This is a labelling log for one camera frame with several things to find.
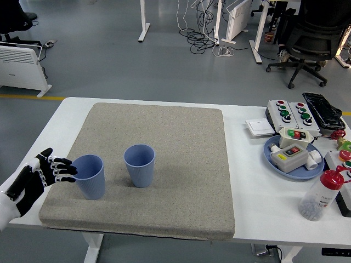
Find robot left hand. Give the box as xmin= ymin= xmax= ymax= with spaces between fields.
xmin=0 ymin=147 xmax=78 ymax=232

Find blue ribbed cup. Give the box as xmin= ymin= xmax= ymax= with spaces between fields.
xmin=71 ymin=155 xmax=106 ymax=201
xmin=123 ymin=144 xmax=156 ymax=188

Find white table leg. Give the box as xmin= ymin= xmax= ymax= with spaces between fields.
xmin=279 ymin=245 xmax=304 ymax=263
xmin=81 ymin=232 xmax=104 ymax=263

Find white panel heater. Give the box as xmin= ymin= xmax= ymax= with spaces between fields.
xmin=0 ymin=41 xmax=53 ymax=99
xmin=220 ymin=0 xmax=253 ymax=44

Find grey-brown mat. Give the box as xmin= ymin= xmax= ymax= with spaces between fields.
xmin=38 ymin=102 xmax=236 ymax=242

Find white desk leg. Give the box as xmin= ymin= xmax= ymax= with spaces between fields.
xmin=137 ymin=0 xmax=151 ymax=43
xmin=334 ymin=53 xmax=351 ymax=69
xmin=248 ymin=0 xmax=271 ymax=65
xmin=213 ymin=0 xmax=223 ymax=46

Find grey under-table power box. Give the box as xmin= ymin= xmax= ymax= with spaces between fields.
xmin=251 ymin=243 xmax=283 ymax=258

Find blue plate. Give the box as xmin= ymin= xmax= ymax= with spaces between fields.
xmin=263 ymin=135 xmax=325 ymax=180

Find white four-button control box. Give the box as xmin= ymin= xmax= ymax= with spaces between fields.
xmin=267 ymin=99 xmax=299 ymax=129
xmin=287 ymin=101 xmax=321 ymax=137

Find white pipe fitting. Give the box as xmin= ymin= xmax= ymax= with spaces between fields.
xmin=305 ymin=150 xmax=322 ymax=171

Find clear bottle red cap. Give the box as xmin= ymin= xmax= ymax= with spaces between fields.
xmin=298 ymin=165 xmax=347 ymax=222

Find person's shoe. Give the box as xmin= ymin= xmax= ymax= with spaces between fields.
xmin=277 ymin=49 xmax=291 ymax=64

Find white mushroom-button control box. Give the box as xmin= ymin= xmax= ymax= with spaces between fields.
xmin=324 ymin=149 xmax=351 ymax=198

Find black wrapped tray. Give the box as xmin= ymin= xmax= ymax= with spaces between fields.
xmin=302 ymin=92 xmax=347 ymax=130

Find black table control panel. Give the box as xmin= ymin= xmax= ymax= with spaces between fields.
xmin=321 ymin=248 xmax=351 ymax=256

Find black mesh office chair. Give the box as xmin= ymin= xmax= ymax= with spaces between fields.
xmin=265 ymin=0 xmax=349 ymax=89

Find black floor cables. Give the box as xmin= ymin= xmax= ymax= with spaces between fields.
xmin=179 ymin=0 xmax=220 ymax=54

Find white hanging cable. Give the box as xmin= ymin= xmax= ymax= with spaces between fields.
xmin=175 ymin=0 xmax=190 ymax=31

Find white wall switch plate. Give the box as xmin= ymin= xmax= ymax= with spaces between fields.
xmin=245 ymin=118 xmax=276 ymax=138

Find grey red-button switch box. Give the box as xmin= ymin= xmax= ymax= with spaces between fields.
xmin=270 ymin=144 xmax=310 ymax=174

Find white green-red switch box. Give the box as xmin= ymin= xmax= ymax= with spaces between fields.
xmin=279 ymin=127 xmax=315 ymax=150

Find red handle brass valve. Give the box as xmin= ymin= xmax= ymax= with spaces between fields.
xmin=330 ymin=130 xmax=350 ymax=150

